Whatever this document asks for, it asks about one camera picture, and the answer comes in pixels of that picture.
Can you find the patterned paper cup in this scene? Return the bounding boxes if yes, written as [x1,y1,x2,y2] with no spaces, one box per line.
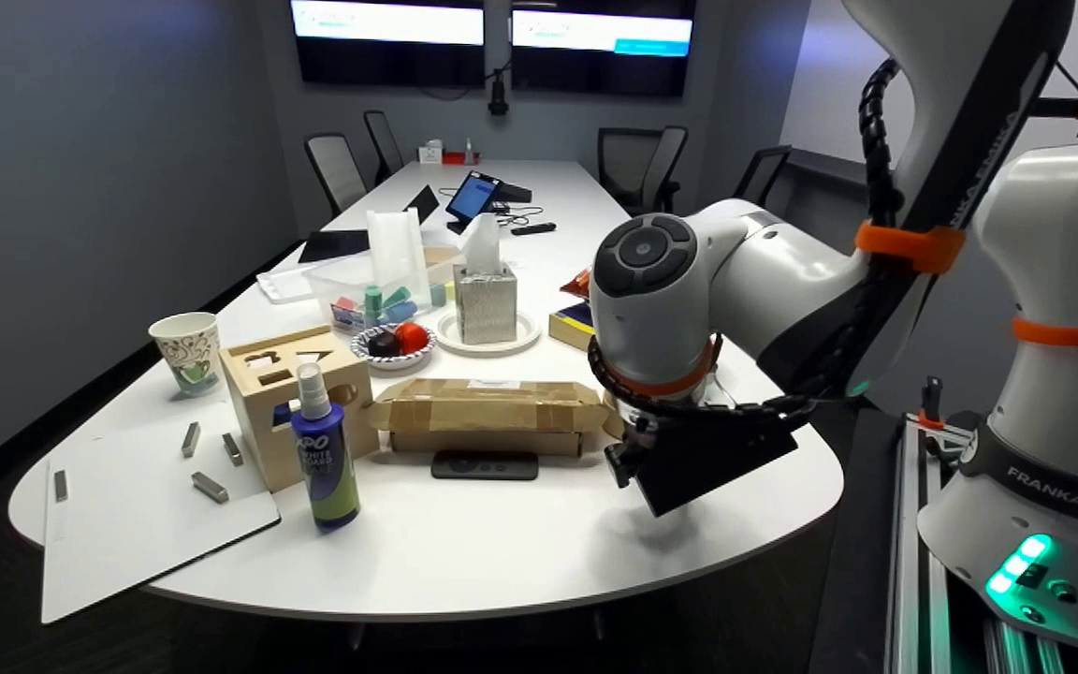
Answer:
[146,309,226,393]

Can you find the wall monitor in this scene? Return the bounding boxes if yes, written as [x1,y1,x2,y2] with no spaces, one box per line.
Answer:
[287,0,489,90]
[511,0,699,97]

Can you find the white tissue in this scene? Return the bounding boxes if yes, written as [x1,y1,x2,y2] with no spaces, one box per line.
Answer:
[458,213,511,276]

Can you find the white round plate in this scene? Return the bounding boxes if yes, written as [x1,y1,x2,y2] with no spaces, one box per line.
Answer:
[434,309,547,361]

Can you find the small bowl red contents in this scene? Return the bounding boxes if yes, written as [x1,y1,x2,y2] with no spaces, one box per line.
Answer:
[350,318,437,374]

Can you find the tablet with blue screen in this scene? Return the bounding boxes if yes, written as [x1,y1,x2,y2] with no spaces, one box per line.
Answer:
[442,170,503,227]

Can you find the black conference camera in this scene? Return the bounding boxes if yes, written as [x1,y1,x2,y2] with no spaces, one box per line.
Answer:
[482,68,514,119]

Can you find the wooden shape sorter box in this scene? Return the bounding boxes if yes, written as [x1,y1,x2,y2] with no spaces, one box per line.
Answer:
[217,325,381,494]

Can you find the black office chair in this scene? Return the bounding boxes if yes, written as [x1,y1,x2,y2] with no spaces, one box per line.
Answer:
[303,127,370,217]
[597,125,693,217]
[361,105,409,182]

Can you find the white paper sheet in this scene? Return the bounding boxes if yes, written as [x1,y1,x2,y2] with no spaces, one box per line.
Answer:
[250,265,320,309]

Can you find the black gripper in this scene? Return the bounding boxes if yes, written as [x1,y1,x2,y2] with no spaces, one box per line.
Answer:
[605,396,805,517]

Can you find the grey tissue box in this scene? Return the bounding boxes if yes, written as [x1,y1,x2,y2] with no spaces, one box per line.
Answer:
[454,261,522,349]

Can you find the white board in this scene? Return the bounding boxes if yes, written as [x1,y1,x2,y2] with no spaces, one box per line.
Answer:
[36,415,283,628]

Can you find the aluminium frame rail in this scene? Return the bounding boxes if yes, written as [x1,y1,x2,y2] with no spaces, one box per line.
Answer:
[882,371,986,674]

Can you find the small spray bottle blue label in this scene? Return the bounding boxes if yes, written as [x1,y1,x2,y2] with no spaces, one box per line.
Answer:
[287,353,363,535]

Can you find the beige water bottle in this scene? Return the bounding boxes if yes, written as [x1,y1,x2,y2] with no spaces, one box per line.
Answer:
[373,374,627,466]

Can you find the black folding stand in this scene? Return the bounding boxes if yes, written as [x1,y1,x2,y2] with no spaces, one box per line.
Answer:
[399,185,442,229]

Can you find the white box red print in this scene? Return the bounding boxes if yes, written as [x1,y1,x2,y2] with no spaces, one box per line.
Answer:
[416,137,481,170]

